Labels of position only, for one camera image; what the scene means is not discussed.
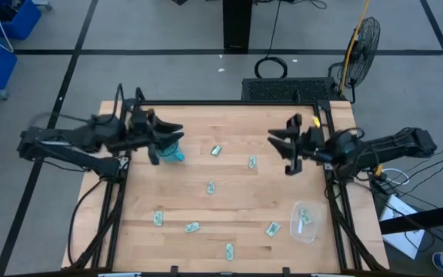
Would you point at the yellow plug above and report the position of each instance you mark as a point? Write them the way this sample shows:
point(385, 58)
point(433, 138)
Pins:
point(378, 170)

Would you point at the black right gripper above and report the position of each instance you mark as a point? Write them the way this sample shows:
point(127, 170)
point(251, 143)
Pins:
point(294, 154)

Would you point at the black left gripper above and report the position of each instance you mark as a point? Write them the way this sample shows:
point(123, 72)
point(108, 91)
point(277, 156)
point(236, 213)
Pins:
point(154, 146)

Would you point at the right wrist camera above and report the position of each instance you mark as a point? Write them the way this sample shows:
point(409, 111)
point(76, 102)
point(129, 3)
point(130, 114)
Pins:
point(314, 135)

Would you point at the white paper slip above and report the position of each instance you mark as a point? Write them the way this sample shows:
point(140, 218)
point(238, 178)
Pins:
point(300, 227)

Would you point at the black aluminium table frame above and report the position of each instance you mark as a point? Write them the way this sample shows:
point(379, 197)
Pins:
point(225, 102)

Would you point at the green white sweetener packet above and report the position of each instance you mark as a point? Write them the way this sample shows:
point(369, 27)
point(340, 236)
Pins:
point(305, 216)
point(192, 227)
point(273, 229)
point(252, 161)
point(211, 187)
point(216, 150)
point(229, 252)
point(158, 218)

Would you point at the white cardboard box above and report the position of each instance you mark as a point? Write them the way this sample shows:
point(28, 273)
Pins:
point(406, 244)

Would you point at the teal plastic container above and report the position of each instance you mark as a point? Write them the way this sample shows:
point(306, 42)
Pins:
point(174, 155)

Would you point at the black beam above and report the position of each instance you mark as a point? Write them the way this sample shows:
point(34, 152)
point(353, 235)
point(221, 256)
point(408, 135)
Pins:
point(429, 217)

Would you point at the black floor fan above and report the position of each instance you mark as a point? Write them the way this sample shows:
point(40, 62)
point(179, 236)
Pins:
point(364, 50)

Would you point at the black column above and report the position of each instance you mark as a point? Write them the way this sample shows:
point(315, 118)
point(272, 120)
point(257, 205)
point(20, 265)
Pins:
point(237, 25)

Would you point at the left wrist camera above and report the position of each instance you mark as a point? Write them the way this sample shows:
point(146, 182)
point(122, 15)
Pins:
point(140, 121)

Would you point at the clear plastic container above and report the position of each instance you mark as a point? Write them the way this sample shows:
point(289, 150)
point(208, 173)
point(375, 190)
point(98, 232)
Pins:
point(318, 231)

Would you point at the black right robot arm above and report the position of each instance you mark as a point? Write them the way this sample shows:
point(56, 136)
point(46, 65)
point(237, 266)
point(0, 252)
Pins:
point(394, 144)

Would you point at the black perforated computer case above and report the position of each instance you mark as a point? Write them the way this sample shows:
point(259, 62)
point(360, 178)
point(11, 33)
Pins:
point(287, 89)

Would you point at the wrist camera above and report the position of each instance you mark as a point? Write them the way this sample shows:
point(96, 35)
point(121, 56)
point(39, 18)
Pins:
point(314, 135)
point(140, 121)

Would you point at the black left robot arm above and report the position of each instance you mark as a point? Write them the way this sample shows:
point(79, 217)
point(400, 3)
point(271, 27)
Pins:
point(71, 136)

